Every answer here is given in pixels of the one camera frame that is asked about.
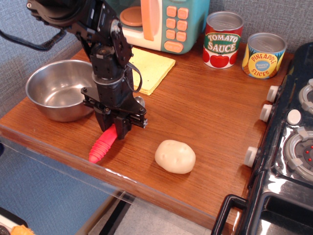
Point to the teal toy microwave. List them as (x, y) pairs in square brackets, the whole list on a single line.
[(171, 26)]

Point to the stainless steel bowl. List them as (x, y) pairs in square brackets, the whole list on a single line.
[(55, 89)]

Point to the orange striped object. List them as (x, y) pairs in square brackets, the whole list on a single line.
[(10, 224)]

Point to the white toy potato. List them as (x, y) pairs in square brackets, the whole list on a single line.
[(175, 157)]

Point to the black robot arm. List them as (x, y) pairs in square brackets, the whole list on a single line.
[(96, 25)]

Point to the black toy stove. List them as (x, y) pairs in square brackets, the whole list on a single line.
[(280, 189)]

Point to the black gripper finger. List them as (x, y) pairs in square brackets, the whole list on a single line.
[(104, 118), (122, 126)]

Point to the tomato sauce can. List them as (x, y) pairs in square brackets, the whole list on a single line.
[(222, 39)]

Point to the yellow folded cloth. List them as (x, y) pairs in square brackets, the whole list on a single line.
[(153, 68)]

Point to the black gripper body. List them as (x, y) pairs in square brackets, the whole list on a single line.
[(112, 94)]

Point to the red-handled metal spoon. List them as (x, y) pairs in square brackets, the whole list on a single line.
[(102, 147)]

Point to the pineapple slices can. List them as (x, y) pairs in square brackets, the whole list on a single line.
[(263, 55)]

